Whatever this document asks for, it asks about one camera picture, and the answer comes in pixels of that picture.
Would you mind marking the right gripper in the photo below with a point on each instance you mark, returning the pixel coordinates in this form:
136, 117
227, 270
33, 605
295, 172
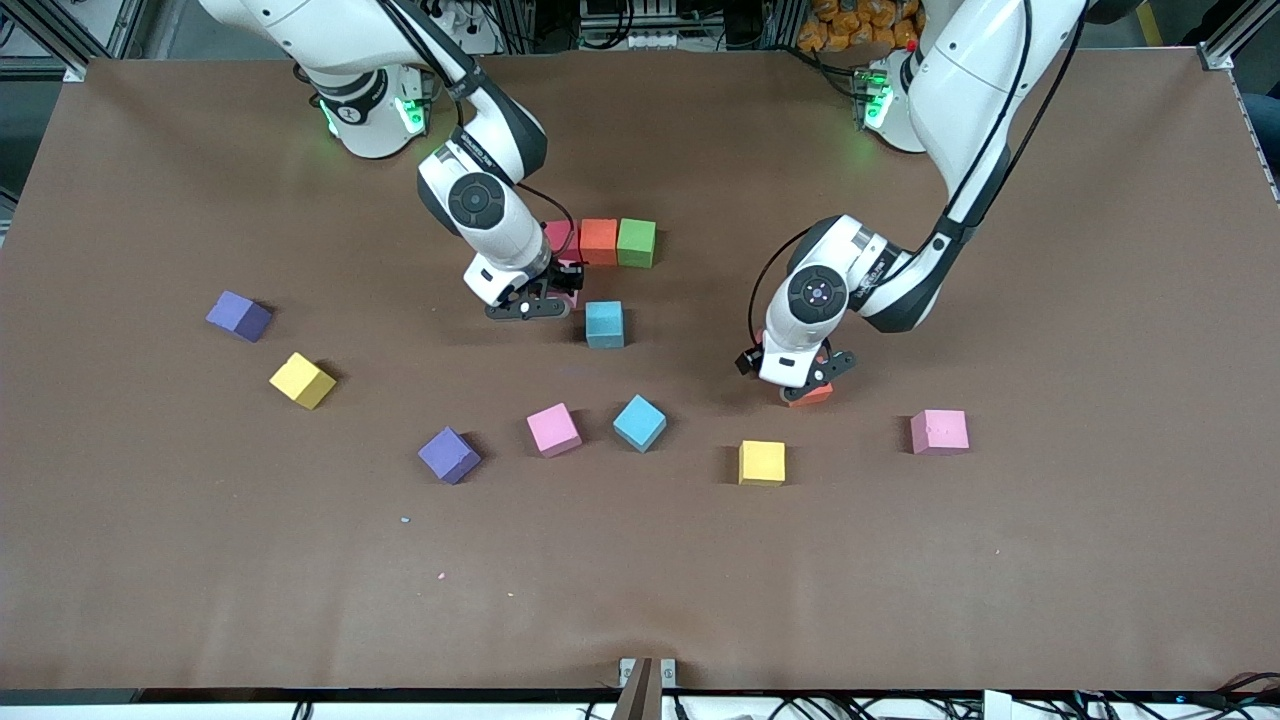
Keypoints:
567, 275

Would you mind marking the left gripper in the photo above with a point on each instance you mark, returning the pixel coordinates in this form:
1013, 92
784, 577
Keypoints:
746, 362

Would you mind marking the orange foam cube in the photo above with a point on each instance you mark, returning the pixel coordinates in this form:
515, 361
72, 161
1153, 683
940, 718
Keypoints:
599, 241
815, 397

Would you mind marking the green foam cube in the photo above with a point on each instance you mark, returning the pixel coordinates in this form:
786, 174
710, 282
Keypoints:
636, 243

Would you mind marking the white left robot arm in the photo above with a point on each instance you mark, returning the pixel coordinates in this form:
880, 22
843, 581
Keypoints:
815, 293

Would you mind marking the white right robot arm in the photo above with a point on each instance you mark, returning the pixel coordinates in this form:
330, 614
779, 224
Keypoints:
475, 200

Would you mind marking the blue foam cube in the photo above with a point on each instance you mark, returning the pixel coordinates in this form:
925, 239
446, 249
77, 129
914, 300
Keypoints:
604, 322
638, 421

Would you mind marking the yellow foam cube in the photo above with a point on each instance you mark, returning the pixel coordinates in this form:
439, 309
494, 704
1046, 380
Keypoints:
300, 378
762, 461

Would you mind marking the purple foam cube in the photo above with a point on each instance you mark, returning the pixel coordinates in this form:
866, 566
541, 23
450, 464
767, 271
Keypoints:
447, 453
238, 315

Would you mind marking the long white socket strip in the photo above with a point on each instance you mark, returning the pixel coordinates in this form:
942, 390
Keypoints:
645, 40

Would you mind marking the brown paper table cover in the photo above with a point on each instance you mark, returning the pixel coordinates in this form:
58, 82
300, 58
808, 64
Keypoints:
640, 600

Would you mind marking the white power strip with plugs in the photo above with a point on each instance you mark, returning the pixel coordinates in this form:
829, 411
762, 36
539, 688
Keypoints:
458, 18

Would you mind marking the orange snack bag pile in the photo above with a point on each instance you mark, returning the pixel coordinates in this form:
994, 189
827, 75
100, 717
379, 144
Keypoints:
850, 25

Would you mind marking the metal bracket with wooden post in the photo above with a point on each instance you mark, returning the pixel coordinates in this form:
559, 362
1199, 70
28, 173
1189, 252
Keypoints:
640, 690

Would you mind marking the perforated metal edge rail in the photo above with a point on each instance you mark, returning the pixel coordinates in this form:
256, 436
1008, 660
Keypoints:
1257, 140

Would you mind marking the aluminium frame rail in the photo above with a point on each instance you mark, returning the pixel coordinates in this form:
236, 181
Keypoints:
60, 35
1235, 35

